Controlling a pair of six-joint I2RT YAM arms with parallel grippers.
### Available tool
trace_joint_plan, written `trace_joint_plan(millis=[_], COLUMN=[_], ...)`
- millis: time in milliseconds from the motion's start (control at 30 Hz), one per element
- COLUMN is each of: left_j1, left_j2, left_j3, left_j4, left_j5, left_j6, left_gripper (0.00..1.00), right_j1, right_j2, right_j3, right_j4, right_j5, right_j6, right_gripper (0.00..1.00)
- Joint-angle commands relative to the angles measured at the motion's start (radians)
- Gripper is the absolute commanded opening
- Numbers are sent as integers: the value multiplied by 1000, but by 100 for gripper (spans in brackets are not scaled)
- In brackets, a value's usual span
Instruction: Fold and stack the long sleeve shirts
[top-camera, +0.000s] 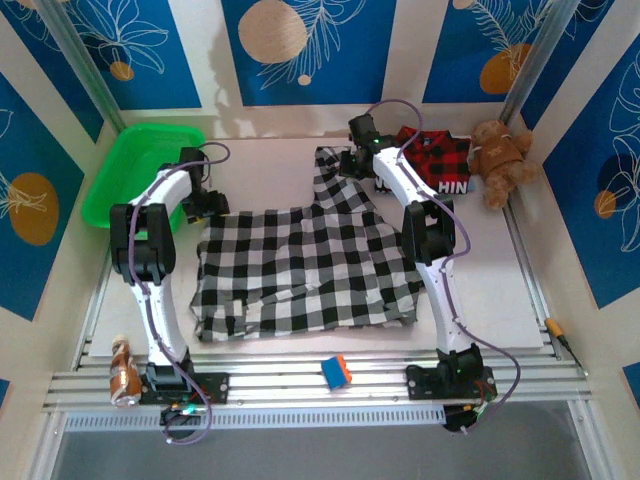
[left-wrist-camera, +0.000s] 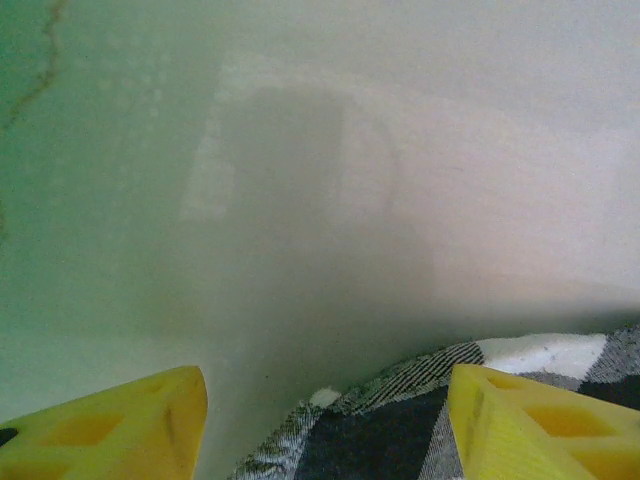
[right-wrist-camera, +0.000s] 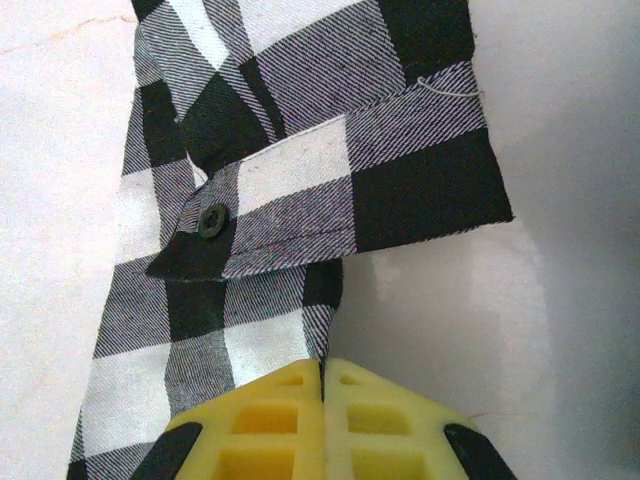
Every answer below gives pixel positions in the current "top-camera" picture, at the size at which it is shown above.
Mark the brown teddy bear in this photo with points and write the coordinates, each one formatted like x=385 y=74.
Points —
x=495 y=155

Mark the brown drink bottle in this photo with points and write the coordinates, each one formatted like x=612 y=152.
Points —
x=125 y=380

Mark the aluminium frame post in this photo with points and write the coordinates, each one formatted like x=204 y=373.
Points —
x=85 y=65
x=540 y=55

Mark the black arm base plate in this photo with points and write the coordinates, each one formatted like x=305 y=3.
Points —
x=420 y=385
x=215 y=387

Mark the aluminium rail bed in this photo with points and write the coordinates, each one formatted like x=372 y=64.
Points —
x=280 y=380

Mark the aluminium side rail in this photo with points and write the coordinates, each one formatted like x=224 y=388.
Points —
x=525 y=260
x=92 y=320

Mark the blue orange block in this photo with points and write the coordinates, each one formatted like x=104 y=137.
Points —
x=332 y=374

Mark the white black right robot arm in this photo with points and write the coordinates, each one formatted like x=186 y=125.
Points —
x=450 y=310

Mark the green plastic basket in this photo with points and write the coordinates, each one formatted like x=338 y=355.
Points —
x=107 y=190

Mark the red black checked shirt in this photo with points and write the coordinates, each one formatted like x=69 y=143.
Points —
x=445 y=160

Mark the black white checked shirt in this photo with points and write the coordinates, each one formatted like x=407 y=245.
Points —
x=300 y=270

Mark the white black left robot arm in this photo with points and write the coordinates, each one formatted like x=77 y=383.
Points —
x=160 y=320

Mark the black controller board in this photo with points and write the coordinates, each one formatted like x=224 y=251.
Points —
x=465 y=417
x=180 y=414

